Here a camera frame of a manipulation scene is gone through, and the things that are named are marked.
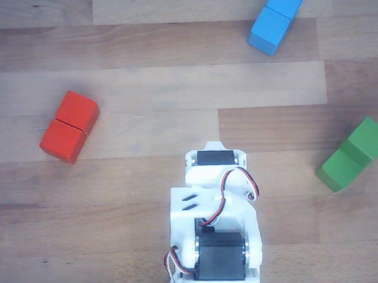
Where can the small green wooden cube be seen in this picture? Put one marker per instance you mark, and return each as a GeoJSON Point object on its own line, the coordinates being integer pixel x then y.
{"type": "Point", "coordinates": [369, 135]}

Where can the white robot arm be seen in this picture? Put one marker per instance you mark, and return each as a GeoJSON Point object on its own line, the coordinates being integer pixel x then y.
{"type": "Point", "coordinates": [206, 175]}

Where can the red wooden block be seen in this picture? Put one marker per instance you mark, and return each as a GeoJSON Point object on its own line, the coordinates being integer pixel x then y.
{"type": "Point", "coordinates": [68, 135]}

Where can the blue wooden block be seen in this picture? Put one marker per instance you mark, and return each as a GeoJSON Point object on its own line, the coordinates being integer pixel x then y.
{"type": "Point", "coordinates": [271, 26]}

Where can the green wooden block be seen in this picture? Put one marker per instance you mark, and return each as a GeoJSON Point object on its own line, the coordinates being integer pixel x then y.
{"type": "Point", "coordinates": [337, 168]}

